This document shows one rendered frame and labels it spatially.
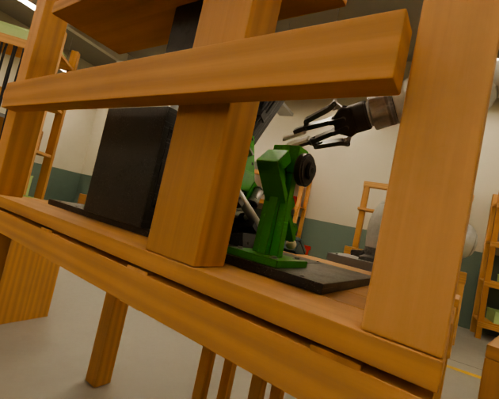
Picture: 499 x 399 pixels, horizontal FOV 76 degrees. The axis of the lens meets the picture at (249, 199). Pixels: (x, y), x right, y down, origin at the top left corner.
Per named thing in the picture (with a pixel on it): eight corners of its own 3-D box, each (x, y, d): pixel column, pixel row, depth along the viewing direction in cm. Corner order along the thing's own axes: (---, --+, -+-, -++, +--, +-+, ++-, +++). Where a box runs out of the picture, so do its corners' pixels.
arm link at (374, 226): (365, 245, 150) (374, 200, 151) (408, 255, 142) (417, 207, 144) (362, 245, 135) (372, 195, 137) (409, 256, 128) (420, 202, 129)
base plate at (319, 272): (140, 217, 155) (141, 213, 155) (375, 283, 91) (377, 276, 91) (47, 203, 120) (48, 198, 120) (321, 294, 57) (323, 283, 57)
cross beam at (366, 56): (17, 112, 117) (23, 89, 117) (400, 96, 42) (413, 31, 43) (0, 107, 113) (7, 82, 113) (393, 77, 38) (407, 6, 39)
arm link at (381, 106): (388, 83, 80) (363, 92, 83) (390, 93, 73) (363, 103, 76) (397, 116, 84) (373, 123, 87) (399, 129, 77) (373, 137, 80)
